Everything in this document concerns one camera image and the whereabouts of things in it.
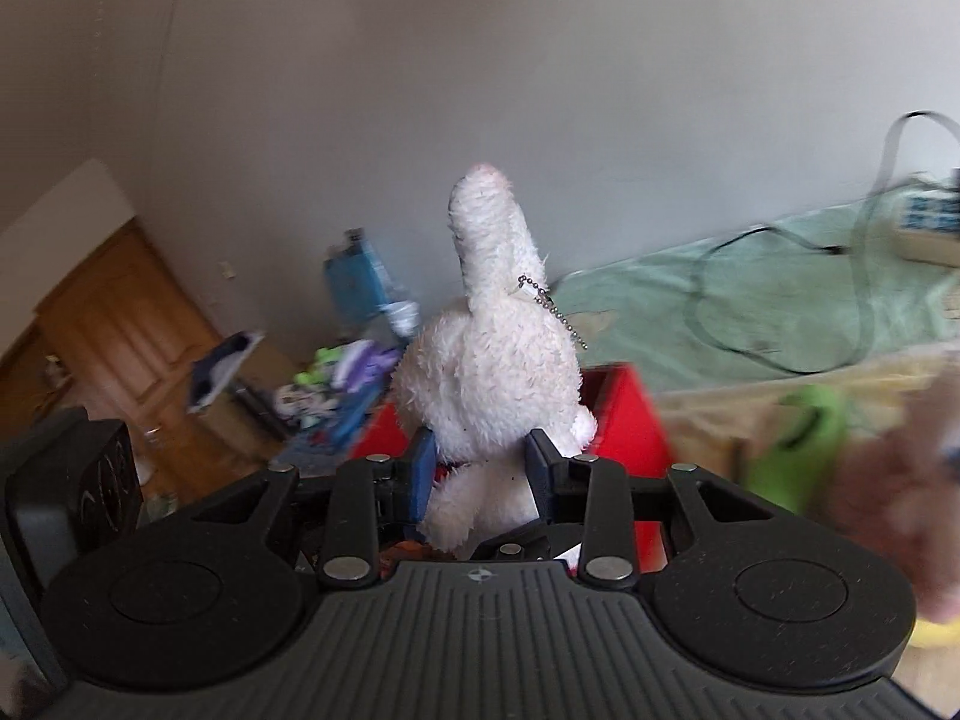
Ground green plush toy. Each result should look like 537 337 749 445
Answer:
739 385 850 514

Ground red storage box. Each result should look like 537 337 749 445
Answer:
350 362 672 571

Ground wooden door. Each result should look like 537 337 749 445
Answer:
0 219 287 504

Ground pink plush teddy bear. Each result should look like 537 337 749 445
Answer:
825 362 958 622

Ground pile of colourful toys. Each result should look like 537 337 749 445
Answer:
187 332 402 463

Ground white power strip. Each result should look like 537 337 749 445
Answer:
890 176 960 268

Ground white plush bunny toy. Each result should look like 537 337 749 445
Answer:
391 164 597 557

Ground black charging cable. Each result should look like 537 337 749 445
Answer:
685 109 960 377

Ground blue plastic bag package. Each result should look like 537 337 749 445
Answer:
324 227 421 340

